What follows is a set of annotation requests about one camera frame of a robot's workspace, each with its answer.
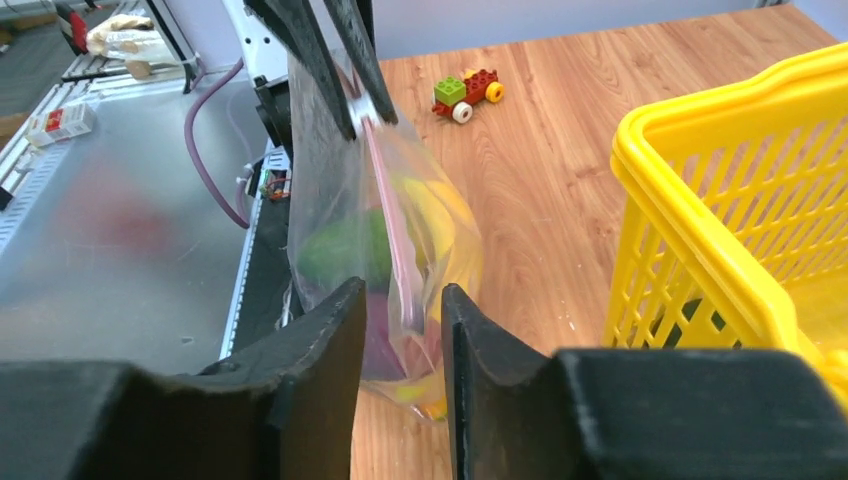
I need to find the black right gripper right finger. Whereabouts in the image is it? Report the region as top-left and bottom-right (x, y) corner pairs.
(442, 284), (847, 479)

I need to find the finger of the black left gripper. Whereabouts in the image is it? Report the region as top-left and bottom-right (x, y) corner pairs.
(245, 0), (356, 141)
(324, 0), (398, 125)

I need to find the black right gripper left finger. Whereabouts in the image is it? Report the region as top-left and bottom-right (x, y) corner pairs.
(1, 277), (366, 479)

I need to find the purple toy eggplant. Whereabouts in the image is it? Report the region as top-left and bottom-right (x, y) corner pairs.
(361, 293), (442, 382)

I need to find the green toy mango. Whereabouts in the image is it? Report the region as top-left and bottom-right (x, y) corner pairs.
(296, 208), (392, 293)

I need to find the clear zip top bag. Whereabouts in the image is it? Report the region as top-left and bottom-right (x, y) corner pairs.
(288, 54), (483, 420)

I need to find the yellow toy banana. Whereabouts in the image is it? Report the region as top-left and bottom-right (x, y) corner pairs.
(392, 176), (483, 310)

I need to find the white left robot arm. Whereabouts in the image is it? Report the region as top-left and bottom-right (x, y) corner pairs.
(224, 1), (399, 156)

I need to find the red green toy car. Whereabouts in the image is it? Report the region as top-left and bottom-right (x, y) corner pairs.
(431, 69), (505, 124)

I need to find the crumpled plastic wrapped item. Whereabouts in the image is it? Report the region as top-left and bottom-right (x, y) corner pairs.
(86, 14), (179, 65)

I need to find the yellow plastic basket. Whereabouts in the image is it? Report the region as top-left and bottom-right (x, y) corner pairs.
(602, 43), (847, 404)

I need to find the small white red box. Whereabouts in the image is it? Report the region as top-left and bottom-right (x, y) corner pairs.
(24, 103), (95, 148)

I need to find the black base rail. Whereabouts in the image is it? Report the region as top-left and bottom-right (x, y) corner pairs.
(218, 142), (306, 362)

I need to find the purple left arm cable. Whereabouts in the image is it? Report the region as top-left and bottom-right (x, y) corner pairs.
(183, 58), (253, 231)

